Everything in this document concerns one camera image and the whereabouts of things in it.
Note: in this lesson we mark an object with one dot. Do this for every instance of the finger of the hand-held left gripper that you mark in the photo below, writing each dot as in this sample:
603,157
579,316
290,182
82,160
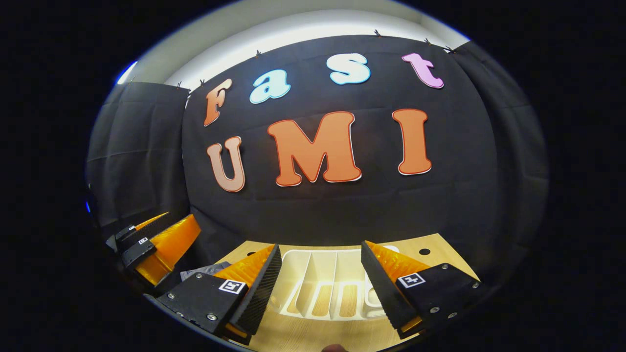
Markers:
128,232
139,249

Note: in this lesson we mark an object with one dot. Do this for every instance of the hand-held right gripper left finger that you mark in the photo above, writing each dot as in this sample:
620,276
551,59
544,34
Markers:
264,288

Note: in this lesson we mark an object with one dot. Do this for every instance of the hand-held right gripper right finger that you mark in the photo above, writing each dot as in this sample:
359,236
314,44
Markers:
379,288

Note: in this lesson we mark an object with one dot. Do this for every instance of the cream plastic bookshelf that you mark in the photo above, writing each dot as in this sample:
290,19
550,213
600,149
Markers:
323,274

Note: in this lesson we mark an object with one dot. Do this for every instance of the grey schoolbag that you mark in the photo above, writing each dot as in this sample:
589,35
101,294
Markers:
203,271

